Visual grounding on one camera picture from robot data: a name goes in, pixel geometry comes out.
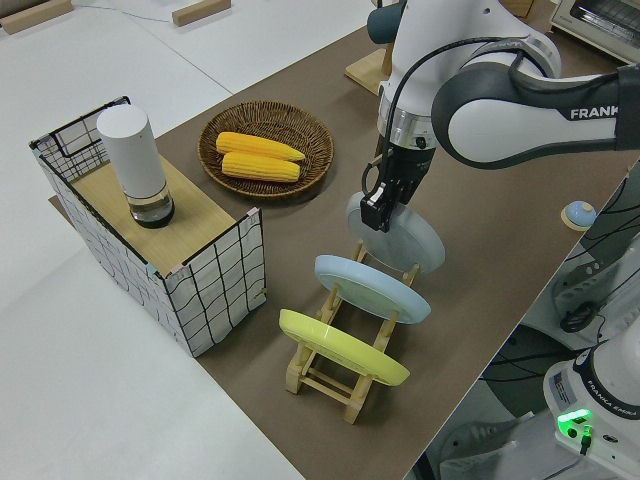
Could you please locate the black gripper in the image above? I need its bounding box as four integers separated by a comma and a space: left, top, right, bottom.
374, 142, 435, 208

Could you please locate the white cylindrical bottle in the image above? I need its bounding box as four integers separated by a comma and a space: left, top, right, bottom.
96, 106, 176, 230

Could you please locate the white toaster oven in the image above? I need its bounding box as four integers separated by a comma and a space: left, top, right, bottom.
549, 0, 640, 64

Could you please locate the blue dome call bell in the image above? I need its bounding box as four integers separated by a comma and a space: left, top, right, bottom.
562, 199, 596, 232

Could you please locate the low wooden plate rack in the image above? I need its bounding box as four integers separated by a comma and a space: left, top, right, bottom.
284, 238, 422, 425

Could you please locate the light blue plate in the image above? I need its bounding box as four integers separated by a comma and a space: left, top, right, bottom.
313, 254, 432, 326

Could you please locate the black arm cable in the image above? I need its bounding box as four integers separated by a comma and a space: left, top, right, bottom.
361, 37, 531, 196

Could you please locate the wooden mug tree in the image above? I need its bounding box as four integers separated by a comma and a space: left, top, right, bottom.
344, 42, 401, 97

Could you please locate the gray plate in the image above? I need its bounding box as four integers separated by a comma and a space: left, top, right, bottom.
345, 191, 446, 275

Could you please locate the black wire basket shelf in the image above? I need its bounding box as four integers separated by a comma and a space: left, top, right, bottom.
28, 94, 266, 359

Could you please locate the brown wicker basket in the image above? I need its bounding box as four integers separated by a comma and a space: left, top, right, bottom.
198, 100, 335, 201

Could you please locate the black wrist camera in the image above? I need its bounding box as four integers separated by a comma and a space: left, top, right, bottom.
359, 180, 396, 234

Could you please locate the yellow corn cob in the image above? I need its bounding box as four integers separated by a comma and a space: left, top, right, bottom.
215, 131, 307, 163
221, 151, 302, 183

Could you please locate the yellow plate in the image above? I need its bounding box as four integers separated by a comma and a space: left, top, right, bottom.
278, 308, 412, 387

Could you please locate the dark blue mug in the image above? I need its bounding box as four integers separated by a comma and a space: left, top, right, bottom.
367, 0, 404, 47

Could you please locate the wooden block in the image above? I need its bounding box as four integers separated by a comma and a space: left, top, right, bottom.
0, 0, 74, 35
171, 0, 234, 26

